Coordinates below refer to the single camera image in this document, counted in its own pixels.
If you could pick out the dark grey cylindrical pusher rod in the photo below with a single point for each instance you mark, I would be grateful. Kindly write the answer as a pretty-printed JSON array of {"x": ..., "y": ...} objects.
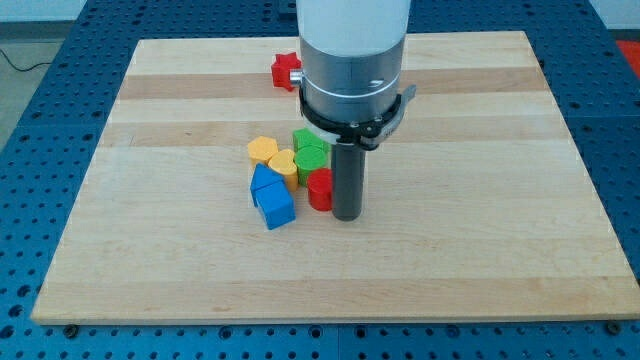
[{"x": 347, "y": 168}]

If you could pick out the red star block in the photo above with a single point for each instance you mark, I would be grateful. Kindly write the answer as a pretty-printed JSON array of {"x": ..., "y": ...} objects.
[{"x": 283, "y": 64}]

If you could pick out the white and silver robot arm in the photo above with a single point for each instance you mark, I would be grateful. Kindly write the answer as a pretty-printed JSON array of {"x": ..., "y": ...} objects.
[{"x": 351, "y": 53}]

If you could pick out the red cylinder block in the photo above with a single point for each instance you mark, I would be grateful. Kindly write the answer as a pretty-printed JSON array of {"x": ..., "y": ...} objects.
[{"x": 319, "y": 186}]

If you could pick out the green cylinder block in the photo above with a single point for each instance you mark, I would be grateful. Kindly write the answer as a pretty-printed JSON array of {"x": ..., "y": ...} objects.
[{"x": 307, "y": 160}]

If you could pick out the yellow heart block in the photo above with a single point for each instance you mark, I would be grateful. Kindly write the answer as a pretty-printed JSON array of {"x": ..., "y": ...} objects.
[{"x": 283, "y": 163}]

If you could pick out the blue cube block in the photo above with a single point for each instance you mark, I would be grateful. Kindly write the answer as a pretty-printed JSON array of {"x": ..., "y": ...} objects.
[{"x": 276, "y": 205}]

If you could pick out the blue triangle block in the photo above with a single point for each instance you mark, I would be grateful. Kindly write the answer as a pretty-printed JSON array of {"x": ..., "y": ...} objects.
[{"x": 263, "y": 176}]

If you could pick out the yellow hexagon block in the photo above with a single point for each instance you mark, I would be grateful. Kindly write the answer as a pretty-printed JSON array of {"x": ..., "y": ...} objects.
[{"x": 261, "y": 149}]

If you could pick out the light wooden board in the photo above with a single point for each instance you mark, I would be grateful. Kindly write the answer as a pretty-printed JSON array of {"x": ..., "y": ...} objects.
[{"x": 478, "y": 208}]

